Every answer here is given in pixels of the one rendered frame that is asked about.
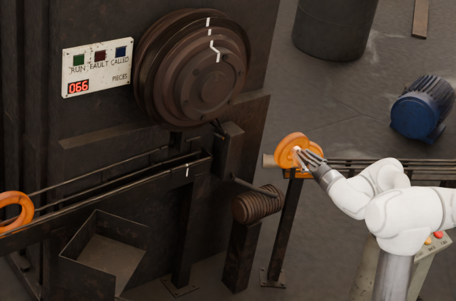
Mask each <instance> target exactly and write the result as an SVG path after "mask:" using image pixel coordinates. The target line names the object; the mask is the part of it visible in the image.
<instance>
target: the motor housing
mask: <svg viewBox="0 0 456 301"><path fill-rule="evenodd" d="M258 188H261V189H264V190H268V191H270V192H273V193H275V194H278V195H279V197H278V198H277V199H275V198H271V197H269V196H267V195H264V194H261V193H258V192H255V191H253V190H250V191H247V192H245V193H241V194H239V195H236V196H235V197H234V198H233V199H232V201H231V213H232V215H233V224H232V227H231V234H230V238H229V244H228V248H227V255H226V258H225V265H224V269H223V276H222V279H221V281H222V282H223V283H224V284H225V286H226V287H227V288H228V289H229V290H230V291H231V292H232V294H237V293H239V292H241V291H243V290H245V289H247V288H248V282H249V278H250V273H251V270H252V264H253V261H254V255H255V251H256V248H257V243H258V239H259V234H260V230H261V225H262V222H261V221H260V219H261V218H264V217H267V216H270V215H272V214H275V213H277V212H279V211H280V210H281V209H283V207H284V202H285V198H284V193H283V192H282V190H281V189H280V188H279V187H278V186H277V185H275V184H266V185H264V186H260V187H258Z"/></svg>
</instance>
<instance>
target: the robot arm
mask: <svg viewBox="0 0 456 301"><path fill-rule="evenodd" d="M290 152H292V153H293V157H292V159H293V160H294V162H295V163H296V164H297V166H298V167H299V169H300V170H301V173H302V174H304V172H307V173H308V174H310V175H312V176H313V178H314V180H315V181H316V182H317V183H318V184H319V185H320V188H321V189H322V190H323V191H324V192H325V193H326V194H327V195H328V196H329V197H330V198H331V199H332V201H333V202H334V203H335V205H336V206H337V207H338V208H339V209H341V210H342V211H343V212H345V213H346V214H347V215H348V216H351V217H352V218H354V219H357V220H363V219H365V221H366V225H367V227H368V229H369V231H370V232H371V233H372V234H374V236H376V238H377V243H378V244H379V247H380V251H379V259H378V263H377V270H376V275H375V282H374V286H373V294H372V298H371V301H406V300H407V296H408V292H409V285H410V282H411V275H412V271H413V265H414V260H415V254H416V253H417V252H418V251H419V250H420V249H421V247H422V245H423V244H424V242H425V240H426V239H427V238H428V236H429V235H430V233H432V232H437V231H441V230H446V229H450V228H454V227H455V226H456V189H454V188H441V187H433V186H428V187H421V186H411V184H410V181H409V178H408V177H407V175H406V174H404V169H403V166H402V164H401V163H400V162H399V161H398V160H397V159H394V158H386V159H381V160H379V161H377V162H375V163H374V164H372V165H370V166H368V167H367V168H366V169H364V170H363V171H362V172H361V173H360V174H358V175H357V176H355V177H353V178H348V179H346V178H345V177H344V176H342V175H341V174H340V173H339V172H338V171H337V170H335V169H332V168H331V167H329V166H328V165H327V161H328V160H327V159H323V158H321V157H320V156H318V155H317V154H315V153H313V152H312V151H310V150H309V149H307V148H306V149H305V150H304V149H302V148H300V147H299V146H295V147H293V148H292V149H291V150H290Z"/></svg>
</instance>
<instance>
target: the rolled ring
mask: <svg viewBox="0 0 456 301"><path fill-rule="evenodd" d="M11 203H17V204H21V206H22V212H21V214H20V216H19V217H18V219H17V220H16V221H15V222H13V223H11V224H10V225H8V226H4V227H0V234H1V233H4V232H5V231H8V230H11V229H13V228H16V227H19V226H22V225H23V224H27V223H29V222H31V220H32V219H33V215H34V205H33V202H32V201H31V200H30V199H29V197H28V196H27V195H26V194H24V193H22V192H20V191H15V190H11V191H7V192H4V193H1V194H0V209H1V208H2V207H3V206H5V205H8V204H11Z"/></svg>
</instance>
